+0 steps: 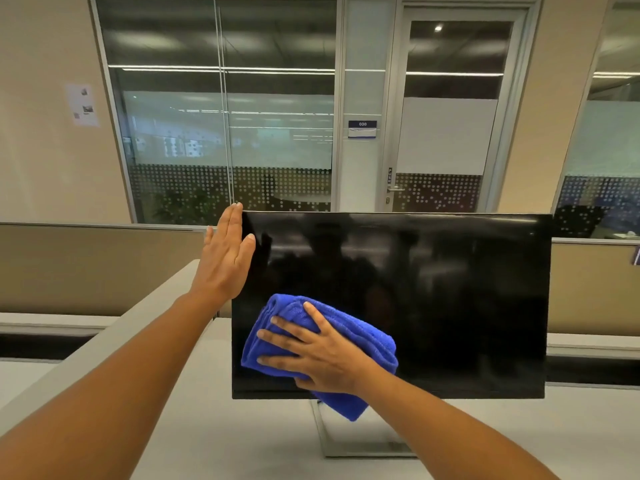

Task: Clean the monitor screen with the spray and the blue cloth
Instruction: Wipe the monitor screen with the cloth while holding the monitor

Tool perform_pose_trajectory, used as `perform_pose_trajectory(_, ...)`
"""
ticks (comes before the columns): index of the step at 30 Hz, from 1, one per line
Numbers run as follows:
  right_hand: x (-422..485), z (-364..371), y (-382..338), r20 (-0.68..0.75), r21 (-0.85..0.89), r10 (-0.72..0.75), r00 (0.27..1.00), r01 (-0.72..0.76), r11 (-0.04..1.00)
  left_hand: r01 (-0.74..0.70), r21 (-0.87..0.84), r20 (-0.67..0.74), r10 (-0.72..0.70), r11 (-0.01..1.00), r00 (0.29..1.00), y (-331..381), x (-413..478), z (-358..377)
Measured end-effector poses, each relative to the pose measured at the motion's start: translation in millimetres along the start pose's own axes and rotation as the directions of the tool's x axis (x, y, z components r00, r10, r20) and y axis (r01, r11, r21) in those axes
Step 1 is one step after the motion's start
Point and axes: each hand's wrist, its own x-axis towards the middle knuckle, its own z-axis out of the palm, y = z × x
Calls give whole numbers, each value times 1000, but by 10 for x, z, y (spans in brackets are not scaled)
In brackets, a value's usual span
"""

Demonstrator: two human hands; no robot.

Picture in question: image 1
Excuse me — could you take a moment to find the green potted plant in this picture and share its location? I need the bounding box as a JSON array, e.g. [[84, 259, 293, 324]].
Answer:
[[149, 187, 219, 225]]

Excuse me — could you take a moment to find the blue microfibre cloth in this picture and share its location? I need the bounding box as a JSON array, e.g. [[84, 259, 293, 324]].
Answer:
[[240, 293, 400, 423]]

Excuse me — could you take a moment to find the person's right hand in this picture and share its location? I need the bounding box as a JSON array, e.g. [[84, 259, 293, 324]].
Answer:
[[255, 301, 377, 395]]

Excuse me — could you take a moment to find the person's left hand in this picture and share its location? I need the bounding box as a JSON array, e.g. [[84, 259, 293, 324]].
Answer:
[[189, 202, 257, 309]]

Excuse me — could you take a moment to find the black Dell monitor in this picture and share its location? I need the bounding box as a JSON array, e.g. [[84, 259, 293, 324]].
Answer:
[[231, 210, 554, 401]]

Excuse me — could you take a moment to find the beige partition panel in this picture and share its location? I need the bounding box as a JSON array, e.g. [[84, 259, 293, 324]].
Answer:
[[0, 222, 211, 317], [547, 238, 640, 337]]

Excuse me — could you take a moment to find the glass door silver frame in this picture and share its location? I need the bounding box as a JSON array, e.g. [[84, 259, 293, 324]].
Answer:
[[381, 0, 544, 215]]

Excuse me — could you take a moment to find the white paper notice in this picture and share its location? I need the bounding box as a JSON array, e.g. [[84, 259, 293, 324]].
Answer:
[[65, 83, 101, 128]]

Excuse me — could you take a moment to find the person's right forearm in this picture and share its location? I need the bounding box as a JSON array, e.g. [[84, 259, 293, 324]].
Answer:
[[349, 362, 559, 480]]

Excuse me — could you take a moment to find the blue white room sign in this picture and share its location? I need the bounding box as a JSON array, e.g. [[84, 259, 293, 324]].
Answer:
[[347, 120, 379, 140]]

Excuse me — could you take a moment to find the dotted frosted glass window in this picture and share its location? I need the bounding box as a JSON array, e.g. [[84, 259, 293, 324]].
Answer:
[[551, 0, 640, 241], [89, 0, 345, 225]]

